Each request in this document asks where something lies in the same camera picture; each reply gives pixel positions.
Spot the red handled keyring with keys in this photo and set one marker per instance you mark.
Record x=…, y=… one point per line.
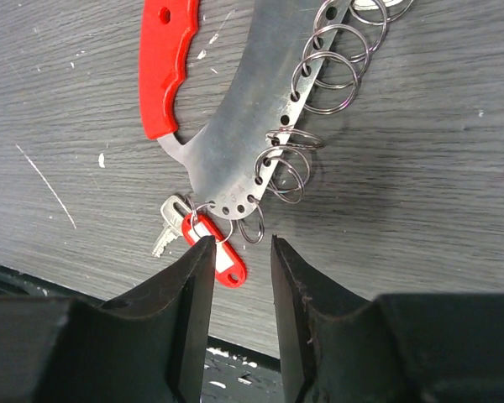
x=300, y=56

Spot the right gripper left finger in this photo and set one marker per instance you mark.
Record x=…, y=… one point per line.
x=146, y=345

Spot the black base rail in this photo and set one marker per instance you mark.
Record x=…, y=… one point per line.
x=231, y=373

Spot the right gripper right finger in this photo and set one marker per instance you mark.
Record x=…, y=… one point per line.
x=336, y=346

